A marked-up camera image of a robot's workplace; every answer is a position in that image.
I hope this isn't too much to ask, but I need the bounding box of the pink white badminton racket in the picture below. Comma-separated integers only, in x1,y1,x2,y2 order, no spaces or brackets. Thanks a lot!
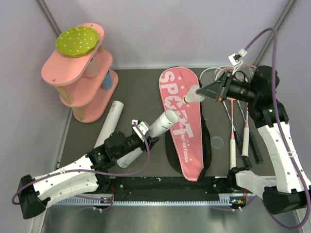
223,98,236,169

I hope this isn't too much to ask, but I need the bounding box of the beige cup on shelf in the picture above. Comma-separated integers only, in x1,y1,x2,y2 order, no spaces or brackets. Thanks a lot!
85,57,99,79

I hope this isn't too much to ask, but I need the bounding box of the white shuttlecock tube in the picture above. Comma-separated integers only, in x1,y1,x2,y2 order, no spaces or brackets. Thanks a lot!
94,100,124,148
117,109,178,168

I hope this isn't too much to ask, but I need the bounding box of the grey slotted cable duct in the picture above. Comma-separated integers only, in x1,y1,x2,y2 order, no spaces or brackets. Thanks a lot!
54,194,246,207

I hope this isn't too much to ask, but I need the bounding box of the blue cup on shelf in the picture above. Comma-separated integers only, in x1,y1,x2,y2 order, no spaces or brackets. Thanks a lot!
101,71,112,90

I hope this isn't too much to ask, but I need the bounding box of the pink three-tier wooden shelf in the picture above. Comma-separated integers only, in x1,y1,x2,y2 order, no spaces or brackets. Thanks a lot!
41,23,119,123

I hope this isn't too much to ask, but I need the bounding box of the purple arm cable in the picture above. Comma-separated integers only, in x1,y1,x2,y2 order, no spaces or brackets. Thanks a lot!
240,27,311,230
11,122,151,206

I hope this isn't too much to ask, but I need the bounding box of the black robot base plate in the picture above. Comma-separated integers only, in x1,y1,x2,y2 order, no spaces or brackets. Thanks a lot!
101,177,247,201

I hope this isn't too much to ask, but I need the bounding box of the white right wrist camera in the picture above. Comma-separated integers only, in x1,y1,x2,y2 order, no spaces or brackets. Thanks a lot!
228,49,247,66

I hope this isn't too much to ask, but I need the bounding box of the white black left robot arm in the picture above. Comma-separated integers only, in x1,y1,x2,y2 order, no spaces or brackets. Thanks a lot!
12,120,162,219

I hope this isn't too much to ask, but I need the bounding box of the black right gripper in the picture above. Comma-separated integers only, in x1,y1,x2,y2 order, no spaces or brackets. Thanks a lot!
195,70,257,102

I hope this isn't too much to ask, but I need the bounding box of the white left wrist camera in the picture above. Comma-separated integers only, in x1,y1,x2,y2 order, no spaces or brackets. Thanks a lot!
132,119,150,142

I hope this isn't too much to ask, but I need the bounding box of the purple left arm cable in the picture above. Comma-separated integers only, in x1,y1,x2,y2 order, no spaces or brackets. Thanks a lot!
11,122,151,206

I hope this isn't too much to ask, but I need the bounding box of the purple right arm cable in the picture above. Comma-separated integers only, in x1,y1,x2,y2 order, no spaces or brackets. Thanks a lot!
240,27,311,230

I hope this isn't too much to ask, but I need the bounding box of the white plastic shuttlecock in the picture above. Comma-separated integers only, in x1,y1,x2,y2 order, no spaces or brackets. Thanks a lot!
182,84,205,104

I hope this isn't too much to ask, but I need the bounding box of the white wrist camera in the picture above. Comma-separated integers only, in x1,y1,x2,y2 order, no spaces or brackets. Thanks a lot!
228,49,247,66
132,119,150,142

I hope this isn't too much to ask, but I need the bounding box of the white shuttlecock tube on table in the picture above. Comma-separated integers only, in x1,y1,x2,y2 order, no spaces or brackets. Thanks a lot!
94,100,124,148

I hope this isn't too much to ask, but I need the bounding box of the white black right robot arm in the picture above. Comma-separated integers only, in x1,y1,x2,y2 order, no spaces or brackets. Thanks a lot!
197,65,311,215

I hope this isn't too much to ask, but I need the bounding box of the pink sport racket bag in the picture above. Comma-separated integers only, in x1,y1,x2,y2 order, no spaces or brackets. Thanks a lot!
159,67,204,182

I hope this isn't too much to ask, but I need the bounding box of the green polka dot plate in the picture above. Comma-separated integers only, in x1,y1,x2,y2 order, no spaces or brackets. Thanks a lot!
55,26,99,58

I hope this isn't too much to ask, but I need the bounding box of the clear round tube lid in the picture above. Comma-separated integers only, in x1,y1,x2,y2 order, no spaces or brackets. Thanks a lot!
210,136,224,149

